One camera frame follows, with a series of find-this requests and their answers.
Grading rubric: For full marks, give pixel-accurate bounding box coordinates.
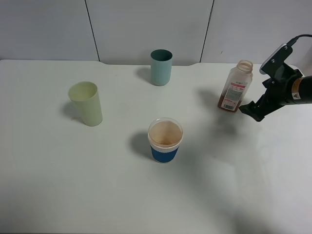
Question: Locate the light green plastic cup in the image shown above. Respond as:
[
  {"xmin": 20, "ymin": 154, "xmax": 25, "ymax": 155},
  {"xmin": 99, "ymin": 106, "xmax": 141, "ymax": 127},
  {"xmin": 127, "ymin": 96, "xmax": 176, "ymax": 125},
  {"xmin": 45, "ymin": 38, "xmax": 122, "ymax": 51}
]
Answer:
[{"xmin": 68, "ymin": 81, "xmax": 103, "ymax": 127}]

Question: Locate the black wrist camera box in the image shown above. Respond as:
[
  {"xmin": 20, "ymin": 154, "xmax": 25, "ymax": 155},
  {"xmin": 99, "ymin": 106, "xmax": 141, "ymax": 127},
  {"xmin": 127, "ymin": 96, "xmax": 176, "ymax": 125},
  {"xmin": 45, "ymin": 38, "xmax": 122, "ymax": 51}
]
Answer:
[{"xmin": 259, "ymin": 44, "xmax": 293, "ymax": 77}]

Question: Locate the teal plastic cup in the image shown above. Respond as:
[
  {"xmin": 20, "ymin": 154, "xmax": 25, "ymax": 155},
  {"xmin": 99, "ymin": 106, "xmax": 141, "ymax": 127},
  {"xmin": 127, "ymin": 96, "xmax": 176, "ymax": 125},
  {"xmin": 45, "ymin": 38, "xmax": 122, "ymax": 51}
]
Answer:
[{"xmin": 151, "ymin": 49, "xmax": 173, "ymax": 86}]

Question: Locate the clear cup with blue sleeve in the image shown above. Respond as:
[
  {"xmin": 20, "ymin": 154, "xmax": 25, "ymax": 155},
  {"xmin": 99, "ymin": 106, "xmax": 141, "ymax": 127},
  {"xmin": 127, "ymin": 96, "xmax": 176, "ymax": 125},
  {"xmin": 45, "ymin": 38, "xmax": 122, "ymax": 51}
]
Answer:
[{"xmin": 148, "ymin": 117, "xmax": 183, "ymax": 163}]

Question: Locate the black camera cable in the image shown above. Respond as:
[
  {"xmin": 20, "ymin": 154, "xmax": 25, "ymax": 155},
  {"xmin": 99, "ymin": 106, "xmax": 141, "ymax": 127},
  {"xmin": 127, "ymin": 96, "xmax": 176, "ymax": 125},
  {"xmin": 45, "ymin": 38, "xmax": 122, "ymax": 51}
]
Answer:
[{"xmin": 285, "ymin": 34, "xmax": 312, "ymax": 47}]

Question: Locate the clear plastic drink bottle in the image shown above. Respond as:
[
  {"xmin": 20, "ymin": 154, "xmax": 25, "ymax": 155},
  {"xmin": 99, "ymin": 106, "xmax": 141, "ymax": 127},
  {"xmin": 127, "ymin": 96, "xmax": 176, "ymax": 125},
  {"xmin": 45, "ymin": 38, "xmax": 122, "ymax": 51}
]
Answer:
[{"xmin": 217, "ymin": 60, "xmax": 253, "ymax": 112}]

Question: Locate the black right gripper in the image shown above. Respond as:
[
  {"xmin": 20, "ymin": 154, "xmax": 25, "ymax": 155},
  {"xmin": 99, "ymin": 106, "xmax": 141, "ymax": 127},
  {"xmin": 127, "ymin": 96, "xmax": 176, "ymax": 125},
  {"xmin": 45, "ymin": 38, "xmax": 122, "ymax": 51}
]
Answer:
[{"xmin": 239, "ymin": 65, "xmax": 312, "ymax": 121}]

